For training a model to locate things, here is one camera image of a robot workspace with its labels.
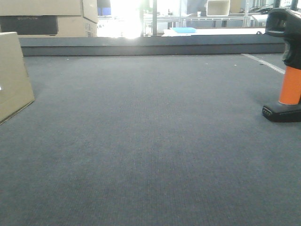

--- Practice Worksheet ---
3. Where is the black orange barcode scanner gun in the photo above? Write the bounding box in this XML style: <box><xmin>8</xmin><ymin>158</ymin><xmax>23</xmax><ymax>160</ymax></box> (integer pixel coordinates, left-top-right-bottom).
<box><xmin>262</xmin><ymin>8</ymin><xmax>301</xmax><ymax>122</ymax></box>

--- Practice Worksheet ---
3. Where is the brown cardboard package box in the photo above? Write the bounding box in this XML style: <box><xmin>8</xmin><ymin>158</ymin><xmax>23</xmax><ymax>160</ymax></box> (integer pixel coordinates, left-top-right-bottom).
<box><xmin>0</xmin><ymin>32</ymin><xmax>35</xmax><ymax>124</ymax></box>

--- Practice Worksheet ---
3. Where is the grey vertical pillar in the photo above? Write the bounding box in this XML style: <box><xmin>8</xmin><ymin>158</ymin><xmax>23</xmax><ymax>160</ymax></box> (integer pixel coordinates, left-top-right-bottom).
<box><xmin>152</xmin><ymin>0</ymin><xmax>157</xmax><ymax>37</ymax></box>

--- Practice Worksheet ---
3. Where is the black box with lettering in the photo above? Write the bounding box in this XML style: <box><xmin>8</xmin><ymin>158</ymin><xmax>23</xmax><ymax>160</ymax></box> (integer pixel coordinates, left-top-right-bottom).
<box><xmin>0</xmin><ymin>16</ymin><xmax>58</xmax><ymax>35</ymax></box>

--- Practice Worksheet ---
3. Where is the blue flat foam pad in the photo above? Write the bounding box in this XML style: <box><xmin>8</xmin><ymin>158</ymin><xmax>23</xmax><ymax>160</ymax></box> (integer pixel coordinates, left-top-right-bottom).
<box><xmin>170</xmin><ymin>27</ymin><xmax>197</xmax><ymax>34</ymax></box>

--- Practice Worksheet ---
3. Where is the large cardboard box stack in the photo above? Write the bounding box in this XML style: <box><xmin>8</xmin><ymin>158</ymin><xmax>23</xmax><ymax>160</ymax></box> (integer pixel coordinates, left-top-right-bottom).
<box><xmin>0</xmin><ymin>0</ymin><xmax>98</xmax><ymax>38</ymax></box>

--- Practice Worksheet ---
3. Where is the white tape strip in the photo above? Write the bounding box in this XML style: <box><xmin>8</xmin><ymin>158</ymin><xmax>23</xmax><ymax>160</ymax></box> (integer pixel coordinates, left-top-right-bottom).
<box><xmin>241</xmin><ymin>53</ymin><xmax>285</xmax><ymax>75</ymax></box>

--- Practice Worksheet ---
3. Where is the grey raised carpet ledge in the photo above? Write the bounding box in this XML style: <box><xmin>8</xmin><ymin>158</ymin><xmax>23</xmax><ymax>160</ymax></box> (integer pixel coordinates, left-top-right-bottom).
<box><xmin>19</xmin><ymin>34</ymin><xmax>285</xmax><ymax>57</ymax></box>

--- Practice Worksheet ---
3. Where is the beige open bin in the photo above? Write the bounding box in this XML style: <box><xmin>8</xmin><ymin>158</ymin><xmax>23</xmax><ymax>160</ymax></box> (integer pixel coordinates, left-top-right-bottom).
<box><xmin>206</xmin><ymin>0</ymin><xmax>230</xmax><ymax>16</ymax></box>

